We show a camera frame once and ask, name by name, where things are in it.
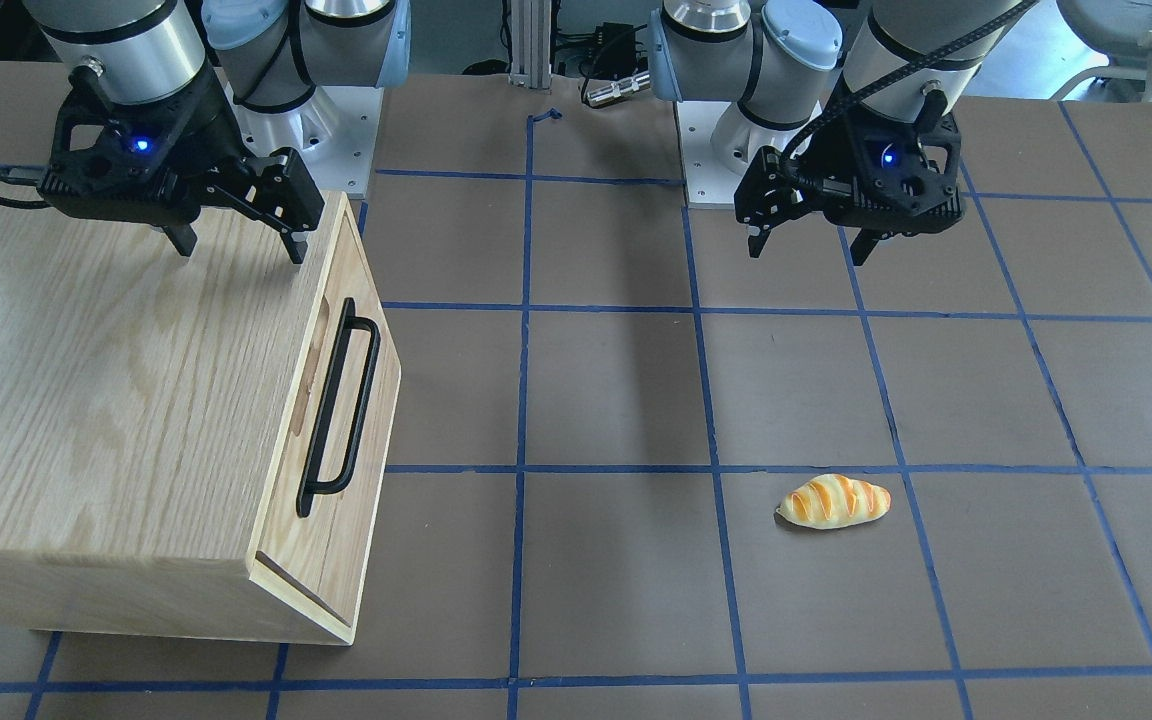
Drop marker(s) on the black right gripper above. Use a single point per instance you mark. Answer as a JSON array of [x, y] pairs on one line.
[[208, 131]]

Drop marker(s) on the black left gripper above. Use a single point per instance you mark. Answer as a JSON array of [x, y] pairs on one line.
[[835, 137]]

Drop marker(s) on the wooden drawer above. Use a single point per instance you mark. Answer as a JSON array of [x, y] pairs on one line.
[[317, 532]]

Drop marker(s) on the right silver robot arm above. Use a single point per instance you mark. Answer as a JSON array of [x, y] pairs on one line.
[[270, 56]]

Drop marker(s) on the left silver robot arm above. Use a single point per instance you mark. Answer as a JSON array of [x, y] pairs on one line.
[[789, 70]]

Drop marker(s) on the wooden drawer cabinet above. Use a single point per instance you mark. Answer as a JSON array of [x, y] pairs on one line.
[[144, 404]]

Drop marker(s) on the toy bread loaf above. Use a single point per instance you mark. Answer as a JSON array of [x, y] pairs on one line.
[[834, 501]]

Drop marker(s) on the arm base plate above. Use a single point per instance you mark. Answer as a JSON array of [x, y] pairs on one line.
[[335, 132], [713, 145]]

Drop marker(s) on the aluminium frame post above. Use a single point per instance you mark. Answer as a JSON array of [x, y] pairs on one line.
[[531, 42]]

